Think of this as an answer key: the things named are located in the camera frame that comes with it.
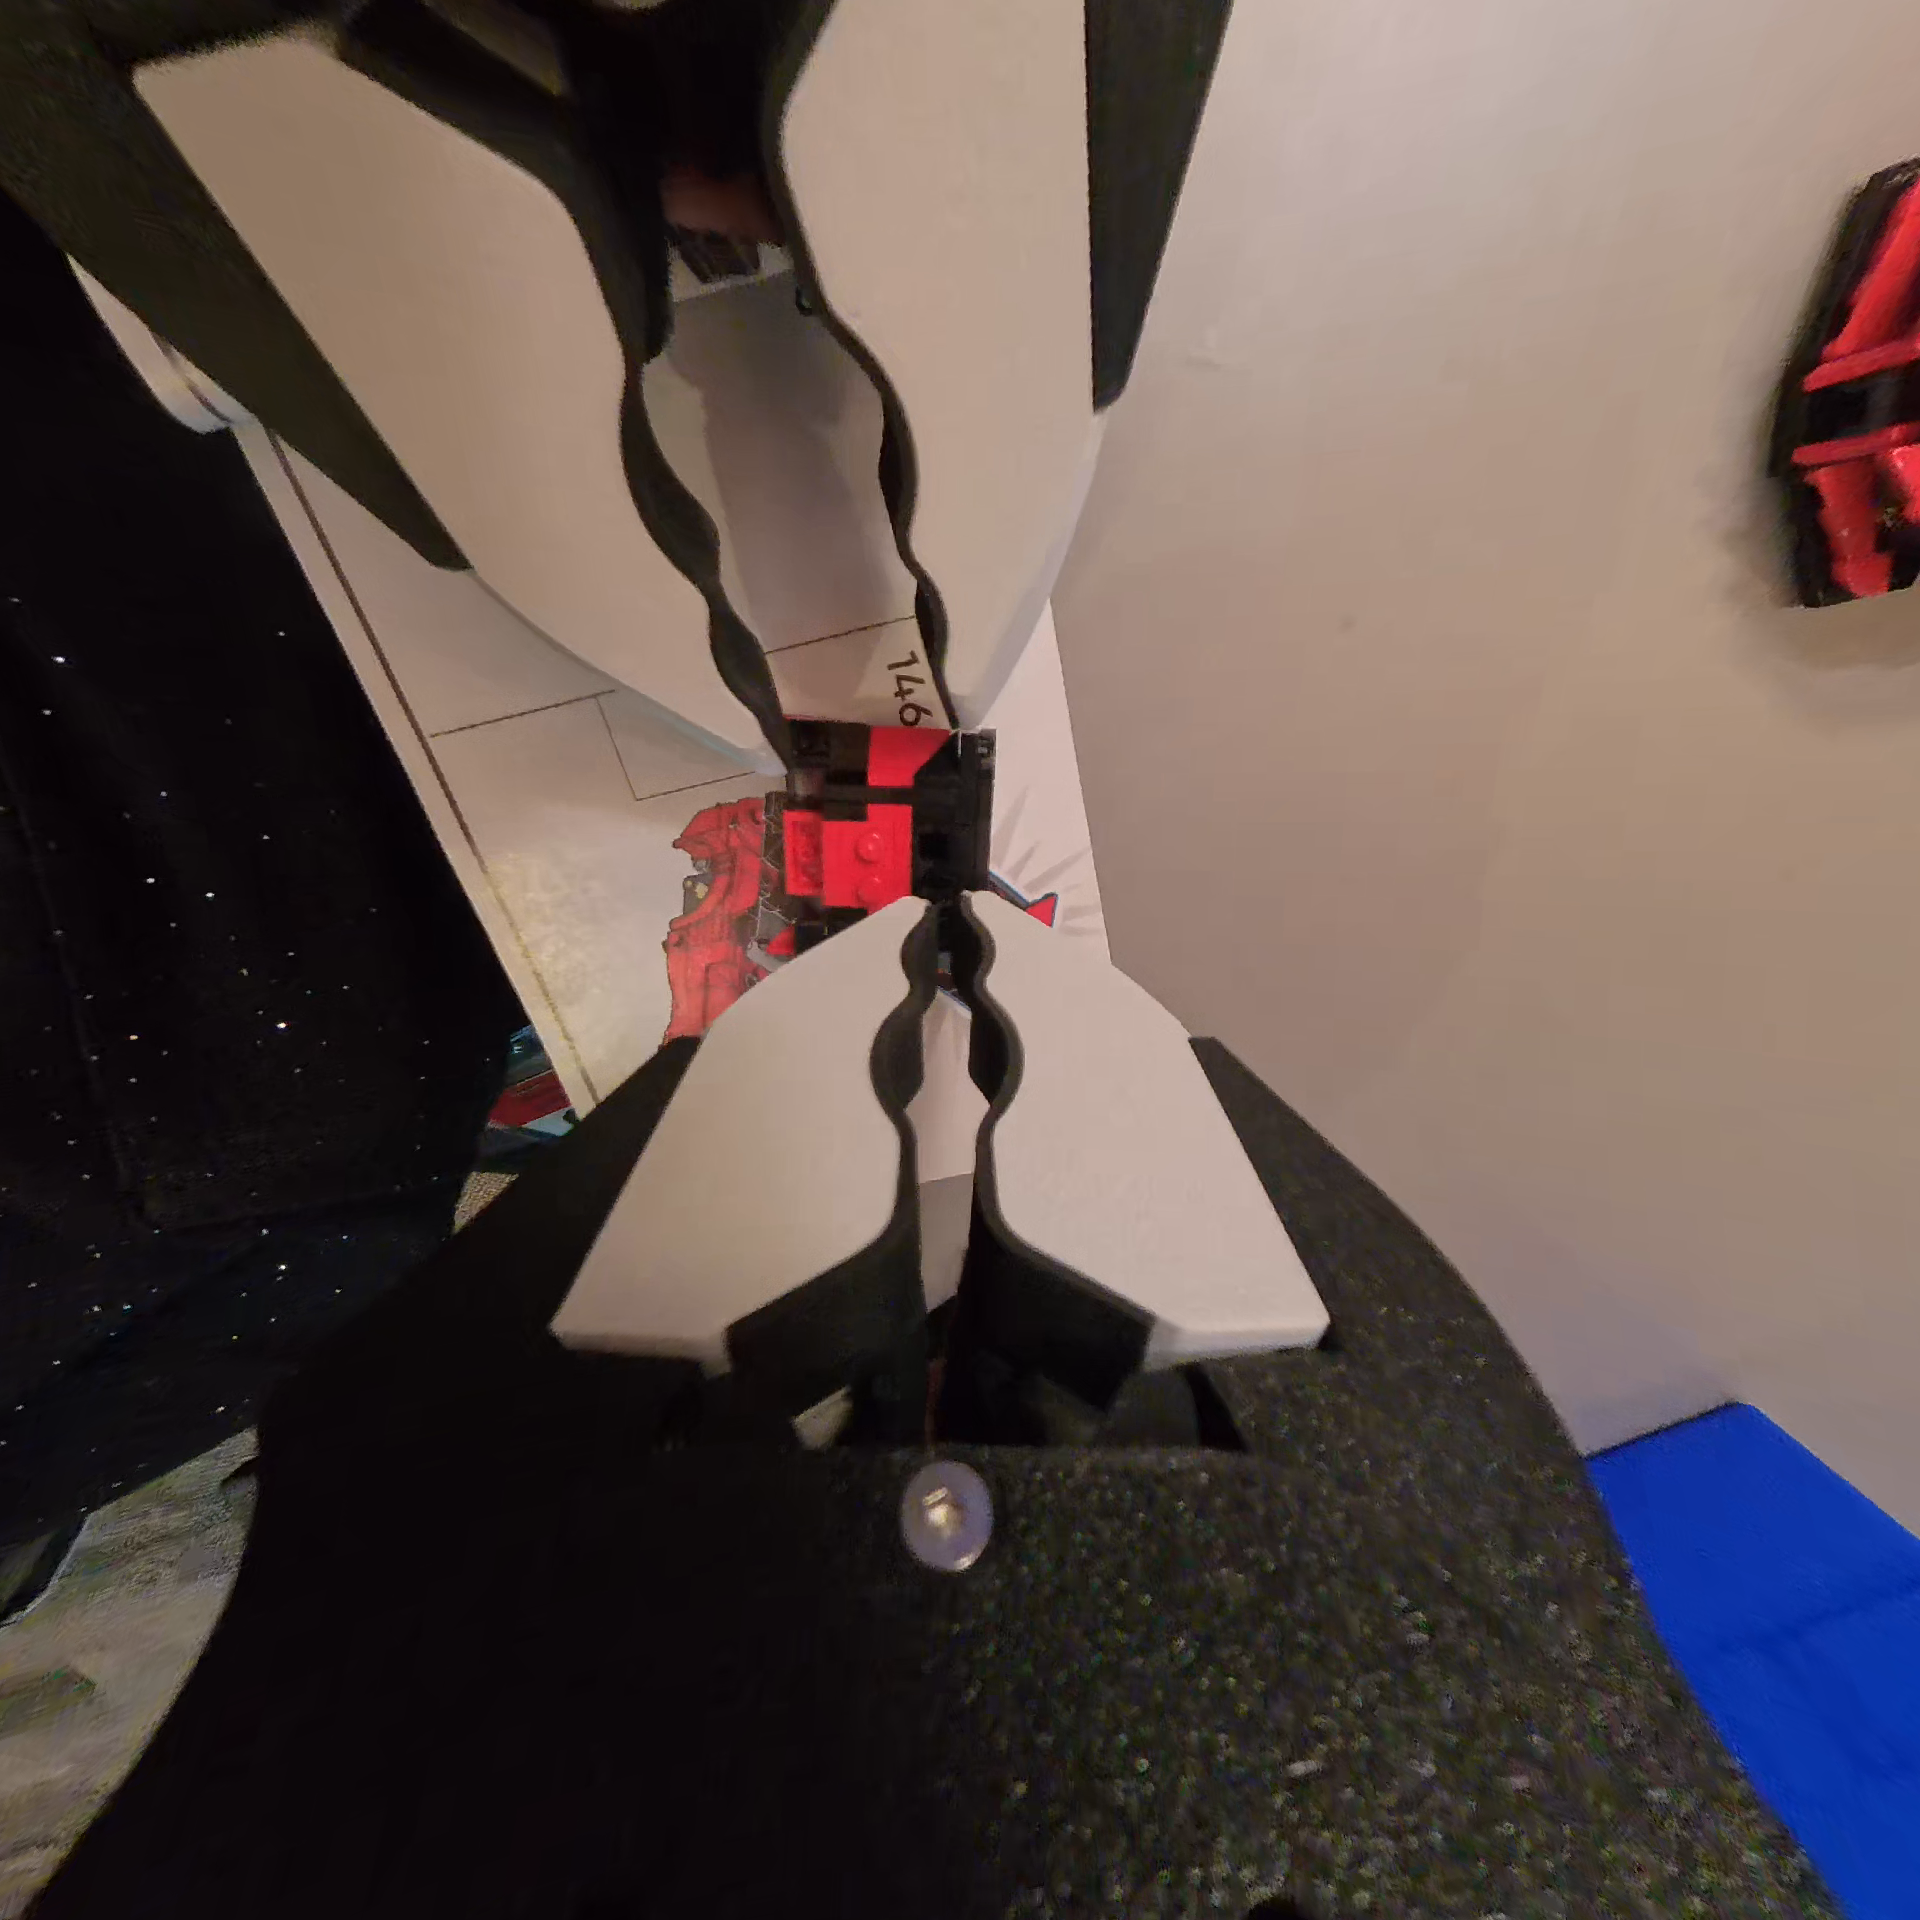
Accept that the red lego car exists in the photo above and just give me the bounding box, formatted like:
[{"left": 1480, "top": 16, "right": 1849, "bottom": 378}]
[{"left": 1766, "top": 158, "right": 1920, "bottom": 613}]

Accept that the blue plastic bin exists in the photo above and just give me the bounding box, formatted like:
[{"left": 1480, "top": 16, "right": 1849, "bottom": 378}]
[{"left": 1584, "top": 1398, "right": 1920, "bottom": 1920}]

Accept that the red black lego module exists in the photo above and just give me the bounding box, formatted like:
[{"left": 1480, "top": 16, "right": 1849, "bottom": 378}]
[{"left": 765, "top": 719, "right": 1001, "bottom": 921}]

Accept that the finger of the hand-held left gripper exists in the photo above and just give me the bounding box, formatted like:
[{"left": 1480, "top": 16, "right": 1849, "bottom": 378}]
[
  {"left": 778, "top": 0, "right": 1116, "bottom": 735},
  {"left": 132, "top": 27, "right": 798, "bottom": 775}
]

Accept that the red blue printed object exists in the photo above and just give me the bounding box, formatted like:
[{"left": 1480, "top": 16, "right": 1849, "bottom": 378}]
[{"left": 486, "top": 1026, "right": 576, "bottom": 1128}]

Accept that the person's left hand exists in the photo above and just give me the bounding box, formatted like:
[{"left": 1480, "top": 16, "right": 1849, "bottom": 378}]
[{"left": 661, "top": 158, "right": 782, "bottom": 248}]

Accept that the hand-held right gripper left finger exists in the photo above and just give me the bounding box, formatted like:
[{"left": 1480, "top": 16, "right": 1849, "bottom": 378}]
[{"left": 551, "top": 896, "right": 943, "bottom": 1373}]

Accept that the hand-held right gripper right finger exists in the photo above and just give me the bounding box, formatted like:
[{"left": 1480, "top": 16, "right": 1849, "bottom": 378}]
[{"left": 951, "top": 890, "right": 1334, "bottom": 1369}]

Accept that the lego instruction booklet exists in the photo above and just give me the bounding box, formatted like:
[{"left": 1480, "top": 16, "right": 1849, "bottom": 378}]
[{"left": 66, "top": 247, "right": 1116, "bottom": 1191}]

